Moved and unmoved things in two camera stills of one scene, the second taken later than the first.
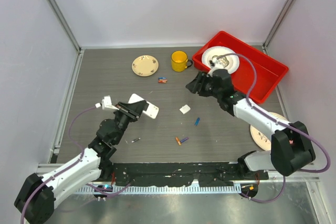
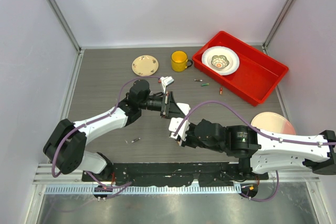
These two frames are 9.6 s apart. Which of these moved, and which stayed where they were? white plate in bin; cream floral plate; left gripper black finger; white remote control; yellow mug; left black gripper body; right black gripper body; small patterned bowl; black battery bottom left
Moved: left black gripper body; right black gripper body; white remote control; left gripper black finger
Stayed: white plate in bin; small patterned bowl; cream floral plate; black battery bottom left; yellow mug
